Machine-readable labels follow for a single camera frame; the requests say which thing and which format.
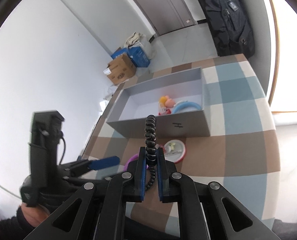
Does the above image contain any purple ring bracelet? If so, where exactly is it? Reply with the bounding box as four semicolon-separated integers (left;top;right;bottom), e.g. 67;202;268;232
123;153;140;172

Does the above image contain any black spiral hair tie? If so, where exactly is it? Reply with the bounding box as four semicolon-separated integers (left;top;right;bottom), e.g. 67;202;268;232
143;114;158;193

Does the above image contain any person's left hand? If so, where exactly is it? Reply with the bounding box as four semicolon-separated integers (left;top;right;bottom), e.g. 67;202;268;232
19;203;50;228

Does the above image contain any red white round case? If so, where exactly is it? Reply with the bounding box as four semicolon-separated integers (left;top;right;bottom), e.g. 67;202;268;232
157;139;187;164

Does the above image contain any grey open cardboard box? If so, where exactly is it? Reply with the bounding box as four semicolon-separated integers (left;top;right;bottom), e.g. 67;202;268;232
107;68;210;139

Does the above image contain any orange pink duck toy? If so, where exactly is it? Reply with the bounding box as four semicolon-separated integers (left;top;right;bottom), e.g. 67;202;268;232
158;95;176;115

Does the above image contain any checkered tablecloth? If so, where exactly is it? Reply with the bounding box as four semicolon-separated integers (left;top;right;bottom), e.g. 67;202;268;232
83;54;280;228

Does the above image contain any brown cardboard box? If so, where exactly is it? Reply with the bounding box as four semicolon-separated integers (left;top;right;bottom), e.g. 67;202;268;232
103;53;136;85

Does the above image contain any blue cardboard box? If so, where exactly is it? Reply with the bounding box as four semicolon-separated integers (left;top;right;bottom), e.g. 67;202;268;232
111;47;150;68

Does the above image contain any beige cloth bag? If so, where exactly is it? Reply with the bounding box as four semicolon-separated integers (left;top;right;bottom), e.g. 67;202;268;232
124;32;146;48

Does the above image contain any grey door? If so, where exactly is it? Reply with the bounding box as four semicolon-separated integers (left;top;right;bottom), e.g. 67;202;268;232
134;0;196;36

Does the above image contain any black backpack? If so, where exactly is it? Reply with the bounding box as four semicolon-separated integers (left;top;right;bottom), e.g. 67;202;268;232
198;0;255;59

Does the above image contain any light blue ring bracelet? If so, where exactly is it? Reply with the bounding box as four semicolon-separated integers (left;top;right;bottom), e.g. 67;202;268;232
172;100;205;114

